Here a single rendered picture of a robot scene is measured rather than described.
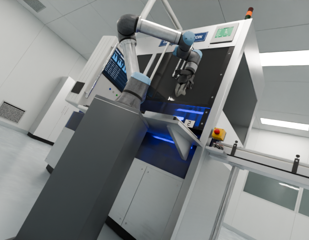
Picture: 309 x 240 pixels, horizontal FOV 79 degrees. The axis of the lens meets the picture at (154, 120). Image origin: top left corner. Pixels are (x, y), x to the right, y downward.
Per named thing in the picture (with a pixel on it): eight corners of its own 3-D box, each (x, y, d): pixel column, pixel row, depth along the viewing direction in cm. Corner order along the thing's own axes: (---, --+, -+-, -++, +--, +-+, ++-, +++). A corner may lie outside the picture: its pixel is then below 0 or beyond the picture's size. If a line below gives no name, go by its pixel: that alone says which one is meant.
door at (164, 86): (135, 96, 207) (157, 54, 221) (169, 100, 177) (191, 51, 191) (135, 96, 207) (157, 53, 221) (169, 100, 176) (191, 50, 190)
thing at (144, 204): (97, 182, 321) (120, 135, 342) (209, 260, 186) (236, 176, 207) (40, 166, 249) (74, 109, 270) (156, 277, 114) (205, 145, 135)
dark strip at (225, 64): (197, 128, 146) (229, 47, 165) (203, 129, 143) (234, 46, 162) (197, 127, 145) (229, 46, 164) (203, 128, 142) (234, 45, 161)
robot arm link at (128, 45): (128, 100, 109) (115, 19, 118) (128, 107, 123) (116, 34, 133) (149, 97, 111) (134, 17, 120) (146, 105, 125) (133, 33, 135)
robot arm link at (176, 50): (179, 37, 122) (194, 45, 122) (174, 47, 132) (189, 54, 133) (174, 47, 120) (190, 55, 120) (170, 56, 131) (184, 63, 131)
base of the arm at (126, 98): (133, 110, 92) (142, 93, 94) (107, 100, 96) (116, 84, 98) (140, 120, 106) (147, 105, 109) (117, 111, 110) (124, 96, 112)
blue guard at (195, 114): (80, 103, 269) (86, 92, 274) (203, 129, 142) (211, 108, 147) (80, 103, 269) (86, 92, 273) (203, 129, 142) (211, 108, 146)
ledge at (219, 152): (211, 154, 144) (212, 151, 145) (228, 159, 136) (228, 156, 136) (204, 148, 134) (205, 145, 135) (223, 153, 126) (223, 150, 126)
